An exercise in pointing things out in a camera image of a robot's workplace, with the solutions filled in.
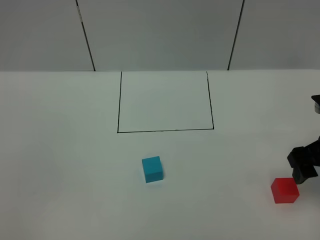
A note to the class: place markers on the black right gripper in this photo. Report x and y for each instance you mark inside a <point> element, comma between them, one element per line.
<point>300,159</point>

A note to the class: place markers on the red cube block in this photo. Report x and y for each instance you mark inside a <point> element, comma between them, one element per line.
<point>284,190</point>

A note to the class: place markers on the blue cube block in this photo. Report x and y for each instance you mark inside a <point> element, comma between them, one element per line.
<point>152,169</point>

